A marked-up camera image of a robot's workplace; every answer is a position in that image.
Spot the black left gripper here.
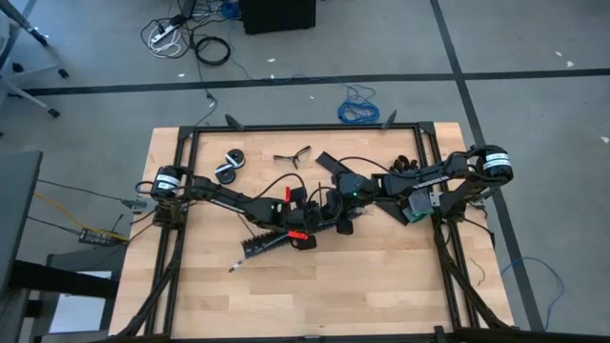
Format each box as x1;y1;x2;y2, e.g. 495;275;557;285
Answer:
289;186;335;252

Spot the grey office chair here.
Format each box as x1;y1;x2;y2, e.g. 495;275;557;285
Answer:
0;0;71;120

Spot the blue coiled cable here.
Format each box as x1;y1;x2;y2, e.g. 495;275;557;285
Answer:
335;84;382;126

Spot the black aluminium table frame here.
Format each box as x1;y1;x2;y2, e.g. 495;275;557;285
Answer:
107;110;516;343

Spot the black slotted cable duct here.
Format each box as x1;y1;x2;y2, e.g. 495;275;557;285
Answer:
240;208;368;260

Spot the black flat bar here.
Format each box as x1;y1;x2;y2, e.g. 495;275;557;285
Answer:
8;258;121;300

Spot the grey desk top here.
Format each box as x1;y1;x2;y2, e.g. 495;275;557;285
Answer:
0;149;45;294

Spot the white wire spool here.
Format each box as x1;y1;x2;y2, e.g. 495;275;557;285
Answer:
224;149;247;170

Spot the black power supply box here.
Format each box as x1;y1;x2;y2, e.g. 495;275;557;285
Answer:
77;227;117;248

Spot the black camera cable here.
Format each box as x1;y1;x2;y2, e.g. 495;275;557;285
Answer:
307;155;411;226
250;172;309;204

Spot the black coiled cable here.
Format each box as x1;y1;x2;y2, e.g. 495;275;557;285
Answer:
193;35;233;68

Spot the yellow floor cable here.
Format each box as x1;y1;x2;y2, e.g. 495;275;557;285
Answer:
31;189;131;243

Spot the black sleeve with white label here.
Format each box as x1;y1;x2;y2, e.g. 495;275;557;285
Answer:
227;256;252;274

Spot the white power strip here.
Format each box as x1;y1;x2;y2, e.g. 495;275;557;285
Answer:
149;22;181;50

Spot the black computer tower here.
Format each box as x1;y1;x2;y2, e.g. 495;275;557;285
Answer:
238;0;317;36

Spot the black work glove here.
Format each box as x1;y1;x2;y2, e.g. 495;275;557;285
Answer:
389;154;420;173

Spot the thin blue floor cable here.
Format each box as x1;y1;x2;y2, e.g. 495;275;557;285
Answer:
498;255;567;333

